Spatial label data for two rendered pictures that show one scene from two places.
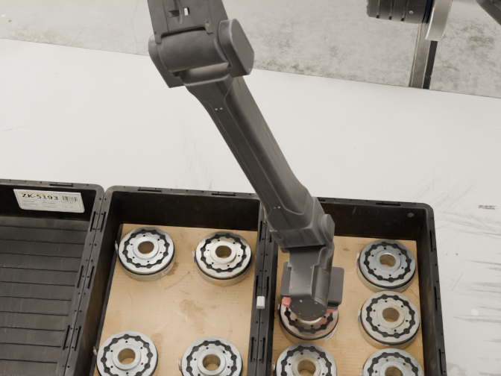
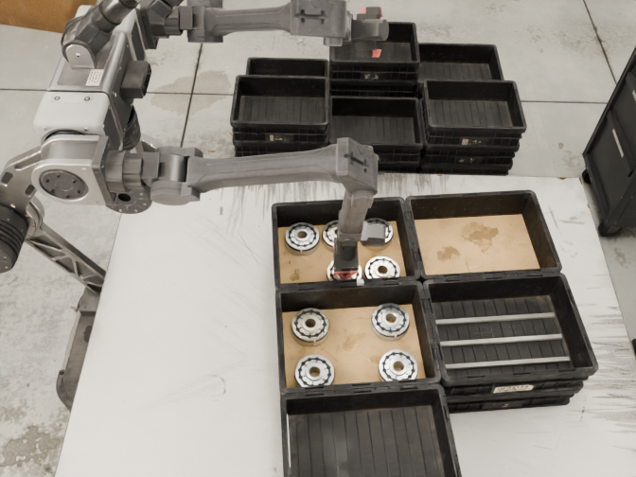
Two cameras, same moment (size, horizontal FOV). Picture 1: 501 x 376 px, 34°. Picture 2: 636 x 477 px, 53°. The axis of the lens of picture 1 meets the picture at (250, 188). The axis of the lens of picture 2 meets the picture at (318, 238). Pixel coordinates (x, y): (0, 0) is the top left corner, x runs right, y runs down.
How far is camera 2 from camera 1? 1.33 m
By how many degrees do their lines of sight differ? 55
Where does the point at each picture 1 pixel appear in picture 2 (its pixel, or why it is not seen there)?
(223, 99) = not seen: hidden behind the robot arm
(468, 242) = (250, 220)
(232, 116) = not seen: hidden behind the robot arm
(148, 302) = (349, 369)
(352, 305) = (329, 256)
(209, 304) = (344, 333)
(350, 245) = (286, 259)
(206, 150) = (177, 383)
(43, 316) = (373, 436)
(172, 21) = (367, 171)
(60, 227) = (295, 447)
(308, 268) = (369, 227)
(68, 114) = not seen: outside the picture
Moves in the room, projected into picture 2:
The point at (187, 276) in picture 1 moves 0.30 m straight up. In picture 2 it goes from (325, 349) to (327, 291)
